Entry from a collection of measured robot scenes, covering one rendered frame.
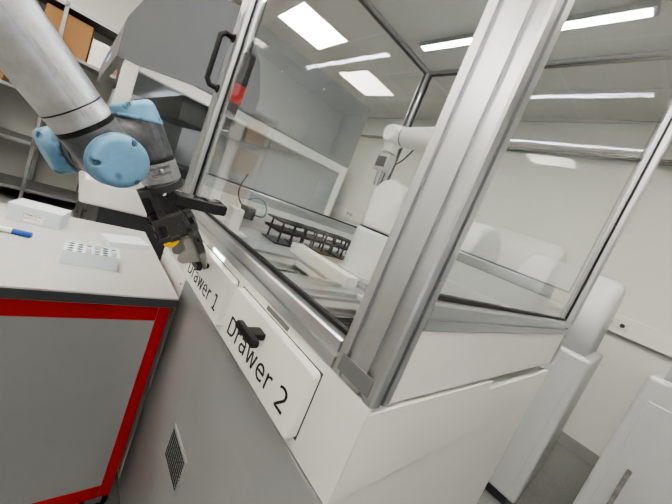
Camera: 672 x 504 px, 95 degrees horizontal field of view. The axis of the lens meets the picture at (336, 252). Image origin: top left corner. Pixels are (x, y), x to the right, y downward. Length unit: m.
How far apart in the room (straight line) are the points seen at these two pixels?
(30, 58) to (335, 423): 0.56
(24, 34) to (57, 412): 0.86
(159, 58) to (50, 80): 1.05
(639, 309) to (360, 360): 3.18
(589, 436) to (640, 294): 1.23
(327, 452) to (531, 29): 0.54
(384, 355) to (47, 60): 0.52
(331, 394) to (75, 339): 0.70
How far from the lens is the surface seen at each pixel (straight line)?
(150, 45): 1.56
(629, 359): 3.48
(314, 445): 0.50
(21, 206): 1.32
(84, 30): 4.51
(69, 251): 1.04
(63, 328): 0.98
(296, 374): 0.49
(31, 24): 0.53
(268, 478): 0.60
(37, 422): 1.13
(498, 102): 0.40
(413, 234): 0.38
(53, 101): 0.53
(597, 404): 3.54
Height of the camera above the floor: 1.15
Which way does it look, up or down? 8 degrees down
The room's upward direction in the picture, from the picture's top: 22 degrees clockwise
